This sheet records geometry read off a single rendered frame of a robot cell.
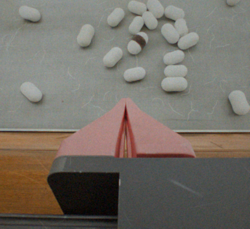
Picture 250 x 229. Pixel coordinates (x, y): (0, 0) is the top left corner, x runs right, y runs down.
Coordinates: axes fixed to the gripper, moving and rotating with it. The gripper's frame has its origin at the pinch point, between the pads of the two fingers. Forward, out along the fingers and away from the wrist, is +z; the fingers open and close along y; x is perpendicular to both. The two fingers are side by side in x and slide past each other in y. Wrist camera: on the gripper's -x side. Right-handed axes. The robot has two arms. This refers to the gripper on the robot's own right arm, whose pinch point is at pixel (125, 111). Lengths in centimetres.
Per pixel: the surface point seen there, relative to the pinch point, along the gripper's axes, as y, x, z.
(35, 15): 14.8, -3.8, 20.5
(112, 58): 1.9, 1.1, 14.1
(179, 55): -7.9, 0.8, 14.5
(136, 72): -1.5, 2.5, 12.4
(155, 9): -4.7, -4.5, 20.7
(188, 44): -9.4, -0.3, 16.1
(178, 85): -7.4, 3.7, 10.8
